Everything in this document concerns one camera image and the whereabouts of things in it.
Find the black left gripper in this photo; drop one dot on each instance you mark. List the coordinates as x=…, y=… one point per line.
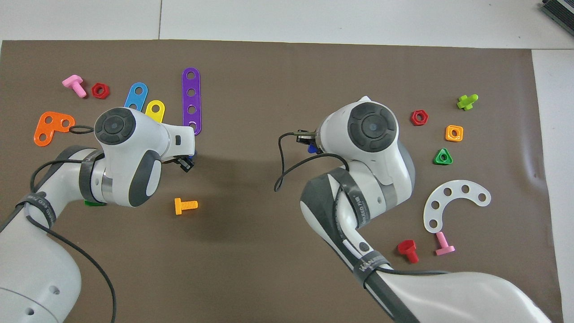
x=171, y=160

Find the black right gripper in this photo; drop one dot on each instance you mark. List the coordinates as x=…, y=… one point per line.
x=306, y=137

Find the blue plastic screw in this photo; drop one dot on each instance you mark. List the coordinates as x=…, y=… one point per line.
x=313, y=148

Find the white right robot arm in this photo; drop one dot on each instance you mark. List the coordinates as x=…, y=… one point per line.
x=358, y=148

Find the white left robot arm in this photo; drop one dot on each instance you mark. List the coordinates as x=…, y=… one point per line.
x=130, y=152

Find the orange plastic screw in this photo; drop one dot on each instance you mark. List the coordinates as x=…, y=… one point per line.
x=181, y=206

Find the red hexagon plastic nut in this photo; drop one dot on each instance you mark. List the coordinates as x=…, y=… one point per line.
x=95, y=91
x=413, y=117

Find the green triangle plastic nut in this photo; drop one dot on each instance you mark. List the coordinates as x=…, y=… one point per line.
x=437, y=161

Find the pink plastic screw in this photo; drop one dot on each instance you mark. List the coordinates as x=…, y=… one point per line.
x=71, y=81
x=444, y=249

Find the orange square plastic nut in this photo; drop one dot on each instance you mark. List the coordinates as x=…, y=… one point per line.
x=448, y=137

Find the red plastic screw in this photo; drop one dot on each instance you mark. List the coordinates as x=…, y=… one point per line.
x=407, y=246

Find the lime green plastic screw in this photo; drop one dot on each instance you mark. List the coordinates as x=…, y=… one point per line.
x=466, y=102

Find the purple four-hole plate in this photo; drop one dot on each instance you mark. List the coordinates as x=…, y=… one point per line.
x=191, y=101

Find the yellow three-hole plate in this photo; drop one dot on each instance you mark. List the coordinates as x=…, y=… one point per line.
x=150, y=112

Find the blue two-hole plate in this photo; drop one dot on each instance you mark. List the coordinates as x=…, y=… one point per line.
x=136, y=98

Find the brown table mat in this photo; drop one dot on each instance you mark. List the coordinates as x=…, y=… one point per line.
x=269, y=246

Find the orange L-shaped plate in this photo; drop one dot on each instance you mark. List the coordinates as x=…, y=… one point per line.
x=50, y=128

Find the white curved perforated plate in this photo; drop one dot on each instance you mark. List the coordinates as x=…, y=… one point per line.
x=456, y=189

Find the dark grey device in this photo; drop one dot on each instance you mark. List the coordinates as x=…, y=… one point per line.
x=559, y=11

